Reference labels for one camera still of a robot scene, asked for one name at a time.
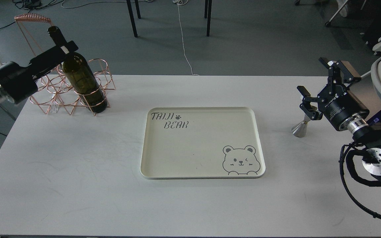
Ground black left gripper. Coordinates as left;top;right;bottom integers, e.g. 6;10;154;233
0;41;78;104

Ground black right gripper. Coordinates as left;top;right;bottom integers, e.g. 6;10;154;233
297;57;369;131

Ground dark green wine bottle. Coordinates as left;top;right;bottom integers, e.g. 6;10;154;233
47;26;108;114

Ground silver metal jigger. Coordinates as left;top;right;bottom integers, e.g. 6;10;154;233
291;114;312;138

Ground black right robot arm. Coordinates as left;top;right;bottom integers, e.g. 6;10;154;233
291;57;381;219

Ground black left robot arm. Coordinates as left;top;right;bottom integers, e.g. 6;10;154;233
0;41;78;104

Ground white rolling stand base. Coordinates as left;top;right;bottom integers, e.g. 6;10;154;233
295;0;368;27

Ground black table leg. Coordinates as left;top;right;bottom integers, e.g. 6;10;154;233
135;0;142;19
204;0;209;19
126;0;139;38
206;0;213;37

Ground black table leg rear left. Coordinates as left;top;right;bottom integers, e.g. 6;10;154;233
135;0;142;19

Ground black table leg rear right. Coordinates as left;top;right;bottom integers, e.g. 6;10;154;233
204;0;209;19

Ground cream bear serving tray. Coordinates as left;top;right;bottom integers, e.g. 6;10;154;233
140;107;266;179

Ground copper wire bottle rack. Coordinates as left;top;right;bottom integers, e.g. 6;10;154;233
15;13;116;115

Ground black floor cables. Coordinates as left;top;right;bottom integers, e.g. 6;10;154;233
0;0;154;35

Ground white floor cable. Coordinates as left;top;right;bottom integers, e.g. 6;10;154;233
172;0;200;76

